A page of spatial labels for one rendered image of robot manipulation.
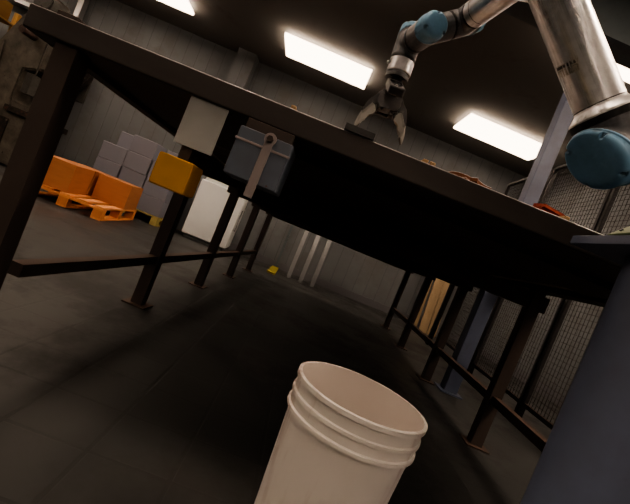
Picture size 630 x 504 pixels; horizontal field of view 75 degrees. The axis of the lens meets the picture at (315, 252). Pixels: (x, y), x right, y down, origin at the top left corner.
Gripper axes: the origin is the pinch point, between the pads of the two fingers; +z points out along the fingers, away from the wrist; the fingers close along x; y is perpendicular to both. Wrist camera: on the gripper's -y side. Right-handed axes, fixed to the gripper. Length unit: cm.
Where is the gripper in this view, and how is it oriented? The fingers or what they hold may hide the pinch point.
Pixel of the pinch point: (377, 136)
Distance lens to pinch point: 128.1
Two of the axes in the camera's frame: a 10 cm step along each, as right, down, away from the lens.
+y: -0.4, -0.4, 10.0
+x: -9.5, -3.2, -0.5
